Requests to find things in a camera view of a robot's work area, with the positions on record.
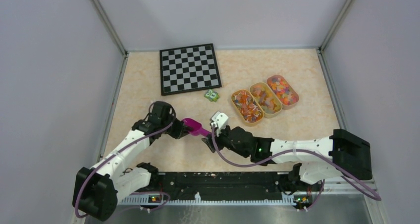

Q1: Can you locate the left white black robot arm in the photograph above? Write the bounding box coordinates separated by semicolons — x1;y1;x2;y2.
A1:
72;101;193;221

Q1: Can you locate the black white chessboard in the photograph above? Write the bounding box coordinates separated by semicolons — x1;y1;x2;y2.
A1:
159;43;222;96

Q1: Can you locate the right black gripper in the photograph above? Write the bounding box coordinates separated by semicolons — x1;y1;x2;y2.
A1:
202;123;250;158

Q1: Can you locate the tray with yellow gummy candies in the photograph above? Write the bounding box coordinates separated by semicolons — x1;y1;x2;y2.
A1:
249;82;283;118

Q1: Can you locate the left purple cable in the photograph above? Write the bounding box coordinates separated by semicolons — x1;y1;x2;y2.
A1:
74;101;176;218

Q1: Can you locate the purple cable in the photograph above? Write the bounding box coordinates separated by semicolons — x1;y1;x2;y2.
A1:
74;101;176;218
210;122;382;213

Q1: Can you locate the tray with orange wrapped candies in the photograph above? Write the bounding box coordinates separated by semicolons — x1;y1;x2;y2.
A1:
230;89;264;126

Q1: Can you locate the magenta plastic scoop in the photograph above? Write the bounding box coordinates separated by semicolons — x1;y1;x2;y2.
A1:
182;118;210;137

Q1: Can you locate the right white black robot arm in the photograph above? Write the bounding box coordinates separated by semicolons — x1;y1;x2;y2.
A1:
202;126;373;190

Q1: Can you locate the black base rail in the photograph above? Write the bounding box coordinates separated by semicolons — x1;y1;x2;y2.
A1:
128;171;324;202

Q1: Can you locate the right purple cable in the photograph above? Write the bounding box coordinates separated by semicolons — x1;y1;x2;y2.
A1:
210;122;382;213

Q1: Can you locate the tray with mixed colourful candies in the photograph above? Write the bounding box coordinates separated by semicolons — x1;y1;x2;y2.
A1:
266;75;299;110

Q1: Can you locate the green owl toy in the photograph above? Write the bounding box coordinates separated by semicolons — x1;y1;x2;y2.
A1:
204;89;220;102

